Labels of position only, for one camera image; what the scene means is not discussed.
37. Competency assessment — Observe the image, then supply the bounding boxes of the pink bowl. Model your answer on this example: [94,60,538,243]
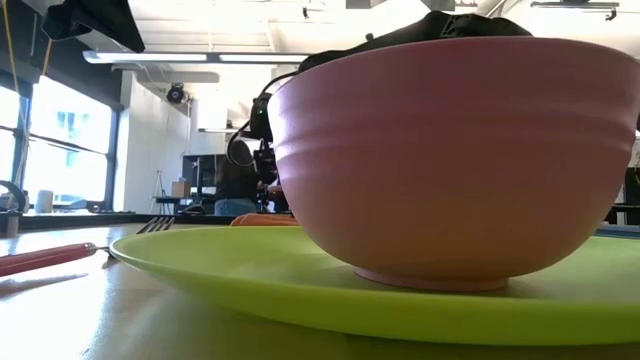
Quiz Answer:
[267,35,640,294]

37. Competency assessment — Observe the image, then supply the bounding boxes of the fork with red handle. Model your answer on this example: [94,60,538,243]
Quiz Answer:
[0,215,176,279]

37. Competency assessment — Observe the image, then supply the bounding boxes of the person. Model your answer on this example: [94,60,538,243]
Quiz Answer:
[213,139,261,217]

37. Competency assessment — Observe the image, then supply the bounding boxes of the background computer monitor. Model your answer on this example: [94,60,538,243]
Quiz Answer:
[182,153,226,196]

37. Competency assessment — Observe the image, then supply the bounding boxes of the orange carrot toy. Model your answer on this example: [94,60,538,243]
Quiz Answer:
[229,212,301,228]

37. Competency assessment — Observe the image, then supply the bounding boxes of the white tripod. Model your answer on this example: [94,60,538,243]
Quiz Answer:
[149,169,171,215]

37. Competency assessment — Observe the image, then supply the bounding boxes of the long ceiling light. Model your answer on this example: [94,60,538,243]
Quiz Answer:
[82,49,311,65]

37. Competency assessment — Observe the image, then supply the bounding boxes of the lime green plate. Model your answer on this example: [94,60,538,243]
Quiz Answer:
[108,225,640,347]

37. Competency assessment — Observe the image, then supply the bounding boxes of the white cylinder container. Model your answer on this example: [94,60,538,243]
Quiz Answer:
[34,189,54,215]

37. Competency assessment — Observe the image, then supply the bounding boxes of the ceiling light fixture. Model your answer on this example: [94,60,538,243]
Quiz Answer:
[530,0,621,22]

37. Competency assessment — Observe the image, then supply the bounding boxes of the thin dark looped cable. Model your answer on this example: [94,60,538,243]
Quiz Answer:
[226,72,301,169]

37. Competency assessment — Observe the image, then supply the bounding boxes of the black metal table frame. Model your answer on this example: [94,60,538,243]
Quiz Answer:
[0,212,236,232]

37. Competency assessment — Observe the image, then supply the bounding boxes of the yellow cable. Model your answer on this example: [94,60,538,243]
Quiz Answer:
[1,0,54,96]

